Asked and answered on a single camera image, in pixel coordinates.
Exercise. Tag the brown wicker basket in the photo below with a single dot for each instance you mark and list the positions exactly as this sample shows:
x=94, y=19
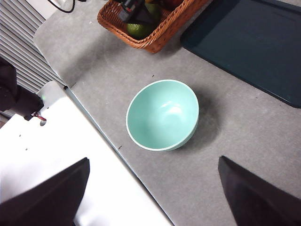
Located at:
x=160, y=37

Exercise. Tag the red apple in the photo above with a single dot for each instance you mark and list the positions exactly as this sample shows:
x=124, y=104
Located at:
x=174, y=2

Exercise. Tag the grey ribbed panel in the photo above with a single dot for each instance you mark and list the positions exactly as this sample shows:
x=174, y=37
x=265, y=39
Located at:
x=18, y=35

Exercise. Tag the green avocado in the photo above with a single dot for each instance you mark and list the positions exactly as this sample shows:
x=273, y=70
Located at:
x=138, y=31

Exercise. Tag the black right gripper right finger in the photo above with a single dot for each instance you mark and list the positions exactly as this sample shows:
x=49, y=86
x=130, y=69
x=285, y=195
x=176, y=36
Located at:
x=258, y=200

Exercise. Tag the yellow banana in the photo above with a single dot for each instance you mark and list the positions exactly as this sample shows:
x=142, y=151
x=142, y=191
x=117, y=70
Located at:
x=151, y=1

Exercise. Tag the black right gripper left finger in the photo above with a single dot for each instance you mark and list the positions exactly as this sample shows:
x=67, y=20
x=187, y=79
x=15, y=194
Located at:
x=47, y=200

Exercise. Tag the black rectangular tray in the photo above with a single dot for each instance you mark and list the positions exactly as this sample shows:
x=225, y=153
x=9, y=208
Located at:
x=247, y=47

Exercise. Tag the teal ribbed bowl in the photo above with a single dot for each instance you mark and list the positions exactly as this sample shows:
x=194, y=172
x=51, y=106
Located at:
x=162, y=117

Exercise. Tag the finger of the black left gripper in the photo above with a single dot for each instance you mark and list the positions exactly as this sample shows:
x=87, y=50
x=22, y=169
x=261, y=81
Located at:
x=145, y=17

